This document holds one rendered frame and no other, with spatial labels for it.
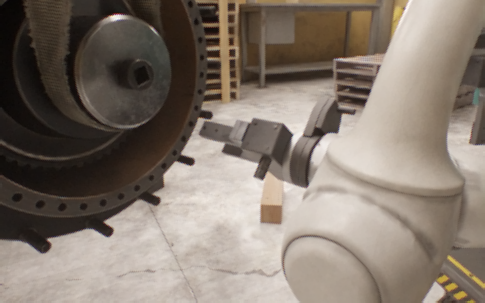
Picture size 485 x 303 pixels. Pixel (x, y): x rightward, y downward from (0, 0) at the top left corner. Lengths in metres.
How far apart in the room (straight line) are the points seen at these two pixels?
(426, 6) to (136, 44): 0.33
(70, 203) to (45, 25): 0.23
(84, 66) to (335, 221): 0.32
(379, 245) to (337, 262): 0.03
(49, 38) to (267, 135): 0.28
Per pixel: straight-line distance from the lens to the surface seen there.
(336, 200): 0.26
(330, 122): 0.52
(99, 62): 0.46
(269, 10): 5.11
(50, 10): 0.48
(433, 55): 0.28
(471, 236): 0.43
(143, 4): 0.55
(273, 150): 0.47
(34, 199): 0.53
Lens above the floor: 0.92
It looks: 19 degrees down
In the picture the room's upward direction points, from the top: straight up
